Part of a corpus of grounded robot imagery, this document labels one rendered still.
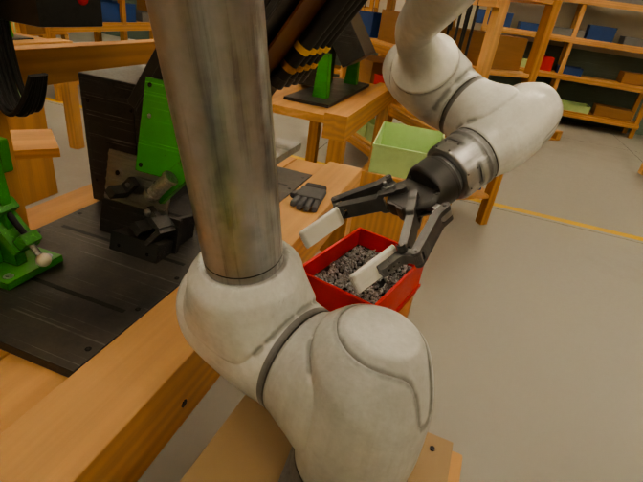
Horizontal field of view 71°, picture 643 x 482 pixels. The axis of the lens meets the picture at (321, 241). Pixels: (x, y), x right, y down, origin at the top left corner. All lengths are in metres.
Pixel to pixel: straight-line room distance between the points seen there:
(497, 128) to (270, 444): 0.56
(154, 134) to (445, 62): 0.66
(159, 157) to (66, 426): 0.59
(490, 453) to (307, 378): 1.58
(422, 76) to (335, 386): 0.46
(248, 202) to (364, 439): 0.28
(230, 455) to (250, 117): 0.48
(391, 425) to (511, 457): 1.59
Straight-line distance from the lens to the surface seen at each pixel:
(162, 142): 1.09
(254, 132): 0.45
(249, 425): 0.75
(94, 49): 1.52
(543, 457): 2.16
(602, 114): 9.64
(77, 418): 0.78
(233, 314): 0.55
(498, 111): 0.70
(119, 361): 0.85
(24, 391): 0.87
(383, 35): 4.65
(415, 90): 0.72
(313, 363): 0.52
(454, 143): 0.66
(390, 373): 0.49
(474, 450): 2.03
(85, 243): 1.19
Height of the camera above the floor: 1.47
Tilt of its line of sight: 28 degrees down
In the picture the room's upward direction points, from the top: 8 degrees clockwise
